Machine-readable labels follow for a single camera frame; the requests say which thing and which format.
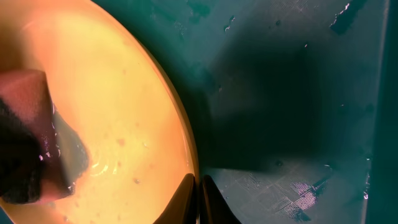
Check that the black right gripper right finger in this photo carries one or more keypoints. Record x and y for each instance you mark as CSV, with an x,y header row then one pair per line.
x,y
213,208

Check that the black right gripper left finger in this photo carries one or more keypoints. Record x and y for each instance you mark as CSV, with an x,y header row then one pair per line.
x,y
182,208

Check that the yellow plate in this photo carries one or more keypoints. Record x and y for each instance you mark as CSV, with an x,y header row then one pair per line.
x,y
111,91

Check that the blue serving tray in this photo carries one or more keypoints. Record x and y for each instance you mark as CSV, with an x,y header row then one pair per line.
x,y
293,103

